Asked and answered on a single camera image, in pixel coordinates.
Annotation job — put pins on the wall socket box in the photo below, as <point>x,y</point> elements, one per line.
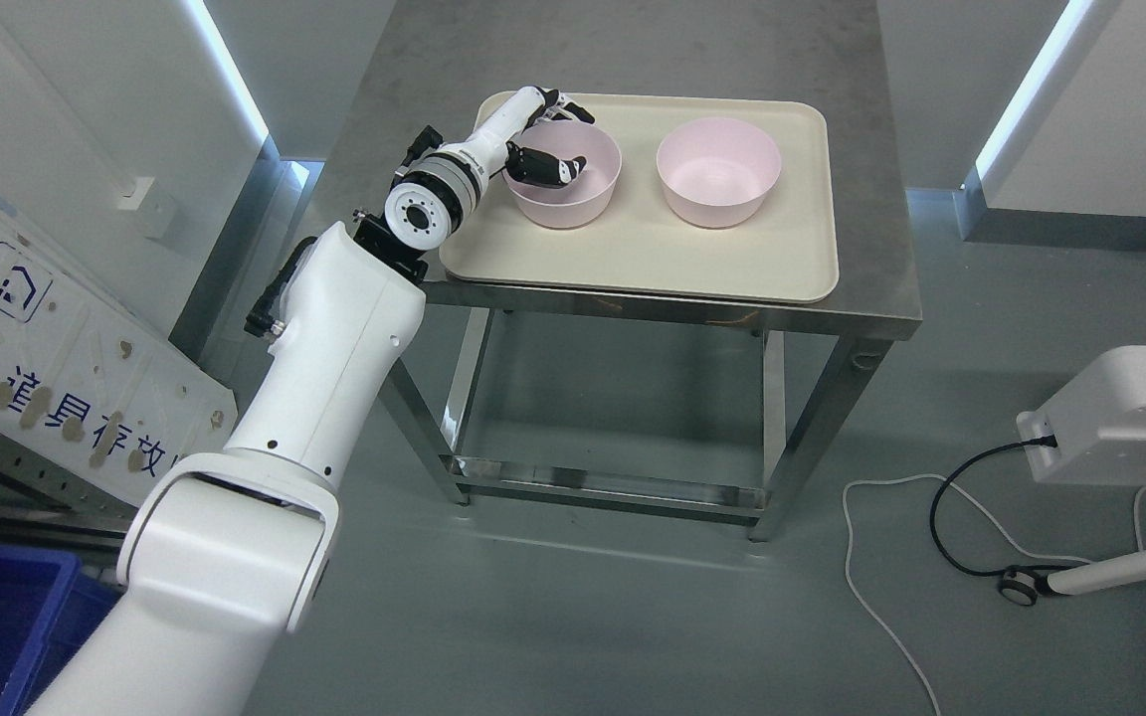
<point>151,209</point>

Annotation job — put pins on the white sign board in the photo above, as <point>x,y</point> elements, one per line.
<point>102,399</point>

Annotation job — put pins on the metal shelf rack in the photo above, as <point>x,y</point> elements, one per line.
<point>43,503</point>

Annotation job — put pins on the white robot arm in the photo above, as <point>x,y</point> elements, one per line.
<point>227,551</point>

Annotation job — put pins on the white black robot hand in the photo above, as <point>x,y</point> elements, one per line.
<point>498,144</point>

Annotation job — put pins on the blue plastic bin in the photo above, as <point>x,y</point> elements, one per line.
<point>48,610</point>

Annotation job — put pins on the stainless steel table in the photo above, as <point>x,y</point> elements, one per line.
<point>436,61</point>

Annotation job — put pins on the white device box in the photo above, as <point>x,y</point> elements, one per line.
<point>1098,421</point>

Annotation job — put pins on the cream plastic tray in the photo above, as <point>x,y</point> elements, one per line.
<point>786,253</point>

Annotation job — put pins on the pink bowl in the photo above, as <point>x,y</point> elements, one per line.
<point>596,158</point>
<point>717,171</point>

